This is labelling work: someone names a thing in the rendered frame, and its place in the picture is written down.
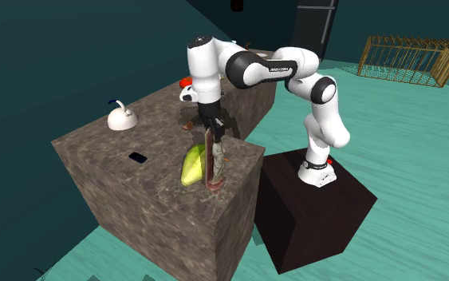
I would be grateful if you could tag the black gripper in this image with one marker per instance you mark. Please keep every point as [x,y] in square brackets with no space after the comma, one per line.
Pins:
[208,113]

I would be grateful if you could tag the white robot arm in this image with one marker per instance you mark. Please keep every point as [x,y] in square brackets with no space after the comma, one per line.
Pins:
[325,116]

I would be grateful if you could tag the small brown lump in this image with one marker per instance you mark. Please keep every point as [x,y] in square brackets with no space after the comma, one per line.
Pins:
[188,126]

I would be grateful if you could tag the red tomato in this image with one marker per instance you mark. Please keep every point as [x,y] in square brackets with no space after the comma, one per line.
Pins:
[185,82]

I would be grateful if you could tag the yellow-green pointed fruit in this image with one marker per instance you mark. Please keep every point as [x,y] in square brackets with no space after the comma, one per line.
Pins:
[193,167]

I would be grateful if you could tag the white plate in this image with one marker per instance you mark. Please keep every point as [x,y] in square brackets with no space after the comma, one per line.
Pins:
[263,55]

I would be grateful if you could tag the black phone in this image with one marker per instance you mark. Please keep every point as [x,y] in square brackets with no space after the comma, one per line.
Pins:
[137,157]

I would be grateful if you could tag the white kettle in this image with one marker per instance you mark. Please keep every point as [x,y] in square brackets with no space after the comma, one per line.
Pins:
[121,120]

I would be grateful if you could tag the dark refrigerator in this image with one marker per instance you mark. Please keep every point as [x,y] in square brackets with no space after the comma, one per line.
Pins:
[313,23]

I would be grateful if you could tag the dark robot stand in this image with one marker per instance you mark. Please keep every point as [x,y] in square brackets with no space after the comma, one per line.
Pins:
[309,218]

